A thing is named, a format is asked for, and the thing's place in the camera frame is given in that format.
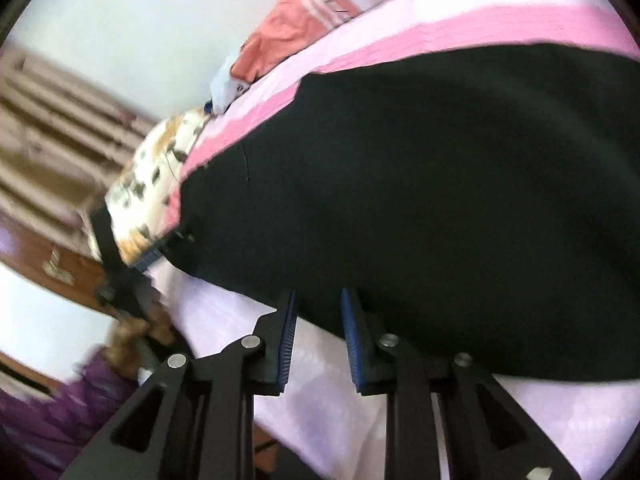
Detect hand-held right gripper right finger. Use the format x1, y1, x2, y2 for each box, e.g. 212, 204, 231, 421
340, 287, 585, 480

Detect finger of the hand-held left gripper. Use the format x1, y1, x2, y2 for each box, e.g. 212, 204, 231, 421
167, 227, 197, 248
131, 245, 168, 273

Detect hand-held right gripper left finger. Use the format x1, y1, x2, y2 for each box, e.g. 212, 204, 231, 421
61, 287, 299, 480

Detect black pants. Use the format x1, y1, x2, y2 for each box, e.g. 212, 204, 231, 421
167, 42, 640, 383

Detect person's left hand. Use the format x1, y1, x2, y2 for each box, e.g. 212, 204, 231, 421
111, 307, 178, 358

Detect brown wooden furniture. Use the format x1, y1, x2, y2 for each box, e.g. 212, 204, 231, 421
0, 210, 123, 321

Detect floral pillow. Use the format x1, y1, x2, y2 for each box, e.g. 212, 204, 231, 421
87, 107, 216, 268

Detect pink bedsheet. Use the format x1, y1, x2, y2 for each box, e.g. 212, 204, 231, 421
145, 0, 640, 480

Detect beige striped curtain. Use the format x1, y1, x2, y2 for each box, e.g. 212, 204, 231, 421
0, 45, 158, 241

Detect salmon striped bolster pillow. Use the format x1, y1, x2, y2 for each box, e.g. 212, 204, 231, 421
210, 0, 416, 113

